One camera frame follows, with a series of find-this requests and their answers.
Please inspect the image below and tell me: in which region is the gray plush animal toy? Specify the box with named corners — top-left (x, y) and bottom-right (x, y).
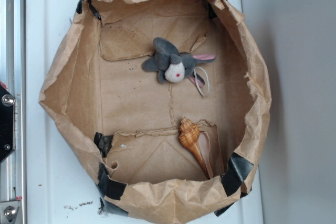
top-left (142, 37), bottom-right (215, 97)

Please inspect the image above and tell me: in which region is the brown paper bag bin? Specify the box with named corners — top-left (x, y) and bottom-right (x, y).
top-left (39, 0), bottom-right (271, 223)

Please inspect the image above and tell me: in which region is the brown conch seashell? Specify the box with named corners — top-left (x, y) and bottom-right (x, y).
top-left (178, 117), bottom-right (214, 179)

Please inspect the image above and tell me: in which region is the black mounting bracket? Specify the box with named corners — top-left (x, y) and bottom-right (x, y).
top-left (0, 82), bottom-right (15, 163)

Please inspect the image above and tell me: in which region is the aluminum frame rail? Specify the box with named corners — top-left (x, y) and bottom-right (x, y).
top-left (1, 0), bottom-right (27, 223)

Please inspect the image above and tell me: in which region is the silver corner bracket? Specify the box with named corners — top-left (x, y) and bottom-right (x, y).
top-left (1, 200), bottom-right (20, 224)

